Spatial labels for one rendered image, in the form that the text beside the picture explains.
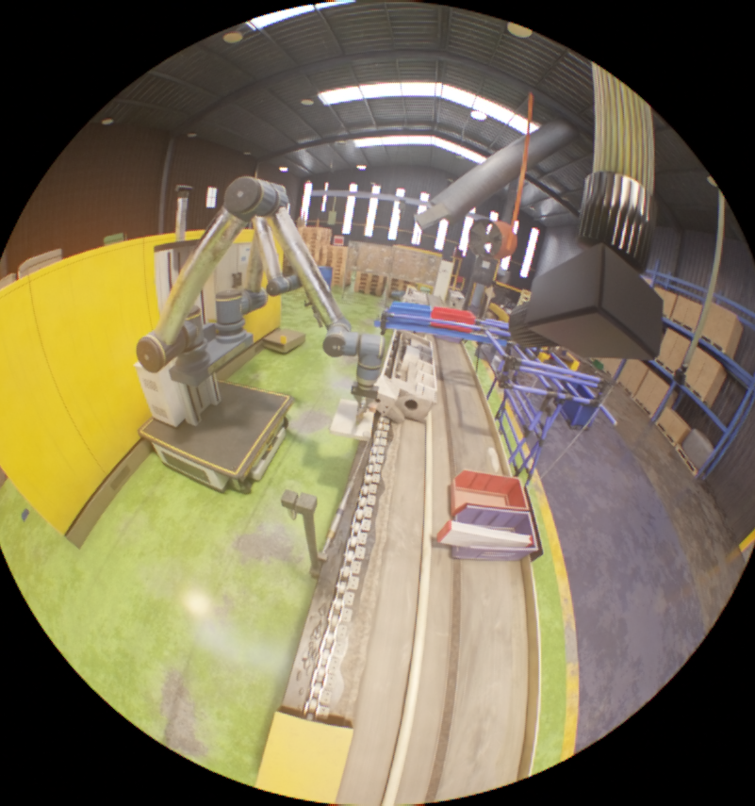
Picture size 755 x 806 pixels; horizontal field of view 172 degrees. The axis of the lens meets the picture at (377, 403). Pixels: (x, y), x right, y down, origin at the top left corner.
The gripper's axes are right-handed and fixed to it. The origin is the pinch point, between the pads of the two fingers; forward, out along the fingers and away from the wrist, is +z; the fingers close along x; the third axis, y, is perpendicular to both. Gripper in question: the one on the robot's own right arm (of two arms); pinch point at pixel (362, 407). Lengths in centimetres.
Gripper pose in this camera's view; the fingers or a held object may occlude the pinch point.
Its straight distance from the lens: 128.6
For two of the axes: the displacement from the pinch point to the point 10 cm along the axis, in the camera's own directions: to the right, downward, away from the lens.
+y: -1.4, 5.6, -8.2
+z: -1.6, 8.1, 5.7
